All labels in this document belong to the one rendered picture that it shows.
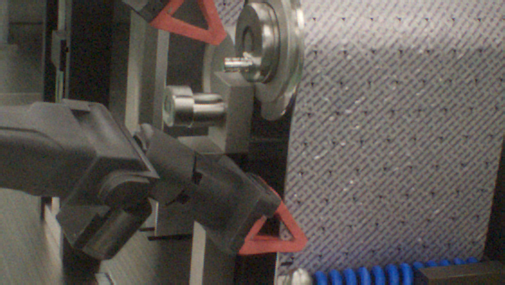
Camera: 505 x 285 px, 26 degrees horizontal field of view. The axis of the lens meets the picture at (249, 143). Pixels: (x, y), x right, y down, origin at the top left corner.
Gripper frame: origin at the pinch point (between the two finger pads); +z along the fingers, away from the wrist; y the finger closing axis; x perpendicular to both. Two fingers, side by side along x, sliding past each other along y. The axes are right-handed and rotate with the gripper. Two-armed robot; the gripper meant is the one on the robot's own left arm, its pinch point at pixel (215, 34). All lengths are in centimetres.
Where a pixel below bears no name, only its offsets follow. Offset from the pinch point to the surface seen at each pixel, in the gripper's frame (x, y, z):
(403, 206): -0.2, 7.3, 24.4
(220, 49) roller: -0.2, -13.2, 7.5
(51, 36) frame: -12.5, -40.2, 1.1
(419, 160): 4.2, 7.2, 22.1
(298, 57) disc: 3.2, 8.0, 3.9
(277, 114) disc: -1.7, 4.8, 8.0
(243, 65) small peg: -0.5, 2.6, 3.0
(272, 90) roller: -0.4, 4.2, 6.3
